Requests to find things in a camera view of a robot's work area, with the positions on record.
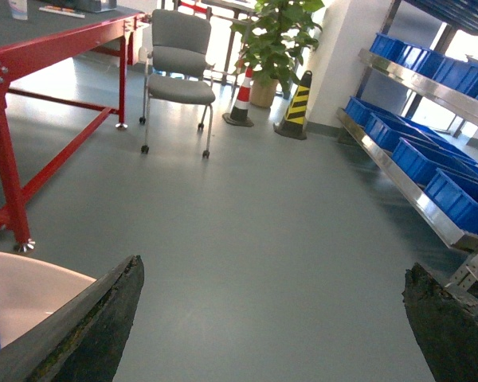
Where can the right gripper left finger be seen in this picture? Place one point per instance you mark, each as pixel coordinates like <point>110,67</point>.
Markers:
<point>84,339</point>

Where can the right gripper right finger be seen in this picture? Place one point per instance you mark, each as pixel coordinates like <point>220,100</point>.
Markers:
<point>444,321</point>

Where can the beige plastic dustpan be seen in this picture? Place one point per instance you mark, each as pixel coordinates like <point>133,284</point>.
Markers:
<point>31,290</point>

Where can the steel flow-rack shelf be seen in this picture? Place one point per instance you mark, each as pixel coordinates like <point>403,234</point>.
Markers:
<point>449,83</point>

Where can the blue plastic bin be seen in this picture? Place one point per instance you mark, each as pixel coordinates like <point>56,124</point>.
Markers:
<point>420,163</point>
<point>457,197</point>
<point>387,132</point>
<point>359,110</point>

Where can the yellow black traffic cone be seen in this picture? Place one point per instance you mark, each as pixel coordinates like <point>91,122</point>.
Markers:
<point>292,124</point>

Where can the red white traffic cone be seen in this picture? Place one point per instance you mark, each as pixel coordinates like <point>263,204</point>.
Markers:
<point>239,115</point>

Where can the grey office chair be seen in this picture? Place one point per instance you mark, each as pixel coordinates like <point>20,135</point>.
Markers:
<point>175,67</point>

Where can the red metal work table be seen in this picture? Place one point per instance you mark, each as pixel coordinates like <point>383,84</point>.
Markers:
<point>34,67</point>

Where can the potted green plant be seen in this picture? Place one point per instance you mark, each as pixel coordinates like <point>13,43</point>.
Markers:
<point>273,45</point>

